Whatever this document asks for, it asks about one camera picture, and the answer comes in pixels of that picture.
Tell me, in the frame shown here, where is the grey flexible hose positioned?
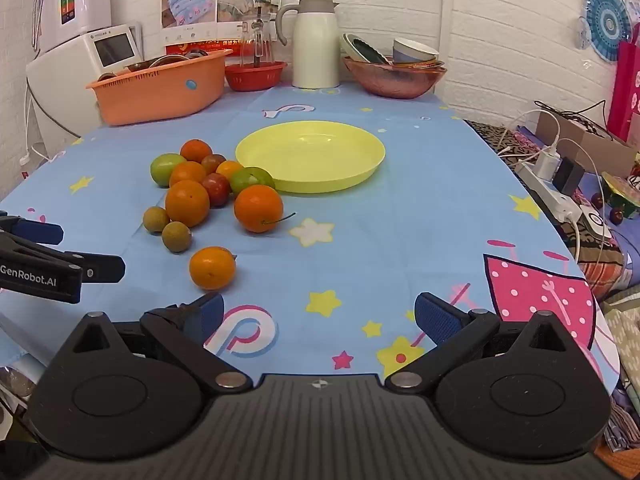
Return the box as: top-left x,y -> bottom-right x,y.
32,0 -> 49,53

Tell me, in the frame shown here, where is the orange with long stem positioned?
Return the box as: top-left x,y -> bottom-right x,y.
233,184 -> 297,234

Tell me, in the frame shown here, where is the blue round wall decoration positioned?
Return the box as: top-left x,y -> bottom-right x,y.
579,0 -> 640,63

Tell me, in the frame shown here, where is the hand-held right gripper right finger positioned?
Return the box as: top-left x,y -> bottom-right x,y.
385,291 -> 576,394

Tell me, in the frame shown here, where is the white charger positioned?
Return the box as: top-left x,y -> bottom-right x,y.
536,146 -> 563,181

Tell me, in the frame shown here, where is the small yellowish orange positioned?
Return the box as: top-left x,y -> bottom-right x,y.
189,246 -> 237,291

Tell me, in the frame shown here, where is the medium orange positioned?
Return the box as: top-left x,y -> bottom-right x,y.
169,161 -> 207,188

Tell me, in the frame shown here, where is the copper-coloured bowl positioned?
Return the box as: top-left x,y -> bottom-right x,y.
342,55 -> 447,99

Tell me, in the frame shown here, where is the pale blue bowl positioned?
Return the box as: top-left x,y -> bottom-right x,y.
392,37 -> 441,65

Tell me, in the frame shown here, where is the orange plastic basin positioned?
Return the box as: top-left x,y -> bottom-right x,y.
85,49 -> 234,127

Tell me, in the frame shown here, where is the white appliance with screen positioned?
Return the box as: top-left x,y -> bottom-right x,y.
25,21 -> 146,158

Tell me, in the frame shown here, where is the round green jujube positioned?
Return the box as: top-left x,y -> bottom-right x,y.
150,153 -> 188,188

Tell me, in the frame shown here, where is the quilted bedding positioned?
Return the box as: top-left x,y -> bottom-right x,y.
597,285 -> 640,461

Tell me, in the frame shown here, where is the white thermos carafe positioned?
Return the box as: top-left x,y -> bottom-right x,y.
276,0 -> 342,90

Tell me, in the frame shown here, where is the red jujube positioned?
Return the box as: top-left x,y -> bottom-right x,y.
202,173 -> 231,208

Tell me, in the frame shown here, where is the stainless steel bowl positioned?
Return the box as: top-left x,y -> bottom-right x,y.
125,52 -> 201,73

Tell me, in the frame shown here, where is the white round device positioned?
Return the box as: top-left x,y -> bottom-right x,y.
580,205 -> 613,243

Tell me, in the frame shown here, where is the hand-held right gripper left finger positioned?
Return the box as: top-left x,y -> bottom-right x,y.
67,291 -> 253,394

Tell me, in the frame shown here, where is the red plastic basket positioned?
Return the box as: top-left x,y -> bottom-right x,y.
224,61 -> 289,93

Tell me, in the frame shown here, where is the green and red toy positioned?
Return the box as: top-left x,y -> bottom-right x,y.
600,171 -> 640,221

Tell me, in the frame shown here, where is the pointed green jujube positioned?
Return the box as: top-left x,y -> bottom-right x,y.
229,166 -> 276,197

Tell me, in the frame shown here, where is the large orange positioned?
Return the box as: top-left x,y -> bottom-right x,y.
165,179 -> 211,228

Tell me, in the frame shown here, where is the black power adapter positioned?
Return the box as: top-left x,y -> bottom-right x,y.
552,156 -> 586,197

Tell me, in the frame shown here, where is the cardboard box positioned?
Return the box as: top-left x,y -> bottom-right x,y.
535,110 -> 640,178

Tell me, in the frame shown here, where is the yellow-orange mandarin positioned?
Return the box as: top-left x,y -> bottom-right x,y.
216,160 -> 245,182

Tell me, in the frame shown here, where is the blue printed tablecloth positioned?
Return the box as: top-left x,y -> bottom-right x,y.
0,82 -> 622,395

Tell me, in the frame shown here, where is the clear glass pitcher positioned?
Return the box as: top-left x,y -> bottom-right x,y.
239,7 -> 277,68

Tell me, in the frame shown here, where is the white wall conduit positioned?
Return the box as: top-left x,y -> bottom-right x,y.
439,0 -> 457,96

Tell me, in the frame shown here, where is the white charging cable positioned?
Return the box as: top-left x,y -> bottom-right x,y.
492,107 -> 608,266

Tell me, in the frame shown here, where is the white power strip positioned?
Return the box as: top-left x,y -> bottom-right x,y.
515,160 -> 583,223

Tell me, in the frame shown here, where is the red paper bag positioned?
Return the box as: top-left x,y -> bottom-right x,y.
606,40 -> 640,143

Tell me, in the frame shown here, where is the yellow plastic plate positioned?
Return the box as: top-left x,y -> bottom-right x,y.
235,120 -> 387,195

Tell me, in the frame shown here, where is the dark orange mandarin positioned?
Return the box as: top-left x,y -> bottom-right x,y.
179,139 -> 214,163

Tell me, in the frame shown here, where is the brown longan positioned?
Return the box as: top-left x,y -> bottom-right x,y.
142,206 -> 171,234
161,221 -> 193,254

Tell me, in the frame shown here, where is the white and green dish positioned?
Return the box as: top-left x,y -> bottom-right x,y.
341,33 -> 393,66

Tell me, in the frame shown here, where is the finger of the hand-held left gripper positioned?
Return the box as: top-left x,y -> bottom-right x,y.
0,233 -> 126,285
0,212 -> 65,247

